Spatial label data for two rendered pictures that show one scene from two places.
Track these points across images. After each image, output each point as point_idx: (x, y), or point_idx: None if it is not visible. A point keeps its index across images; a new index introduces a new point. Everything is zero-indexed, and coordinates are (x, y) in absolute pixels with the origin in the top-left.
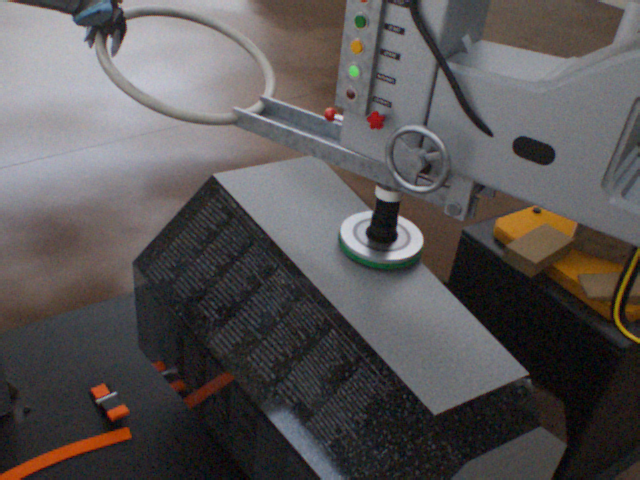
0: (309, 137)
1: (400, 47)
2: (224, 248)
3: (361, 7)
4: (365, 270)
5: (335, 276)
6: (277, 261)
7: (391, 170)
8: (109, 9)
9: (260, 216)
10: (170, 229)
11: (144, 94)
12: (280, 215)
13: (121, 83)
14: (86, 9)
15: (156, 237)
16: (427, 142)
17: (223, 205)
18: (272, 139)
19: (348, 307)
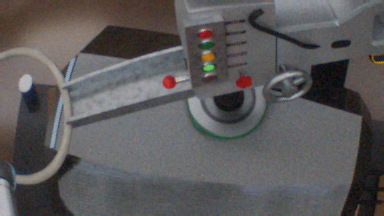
0: (146, 100)
1: (244, 38)
2: (121, 198)
3: (204, 38)
4: (245, 136)
5: (235, 163)
6: (180, 187)
7: (272, 101)
8: (14, 169)
9: (123, 161)
10: (66, 201)
11: (37, 176)
12: (131, 146)
13: (24, 182)
14: (13, 185)
15: (63, 210)
16: (279, 64)
17: (86, 169)
18: (107, 118)
19: (268, 176)
